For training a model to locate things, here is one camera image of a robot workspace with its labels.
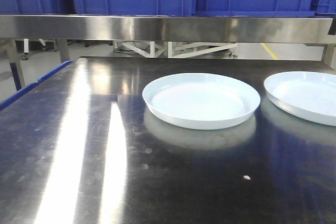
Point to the white metal frame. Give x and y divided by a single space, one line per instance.
172 49

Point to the stainless steel shelf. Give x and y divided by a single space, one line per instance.
183 29

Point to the white wheeled cart leg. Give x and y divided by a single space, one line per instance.
26 47

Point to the light blue plate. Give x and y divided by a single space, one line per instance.
304 94
201 101

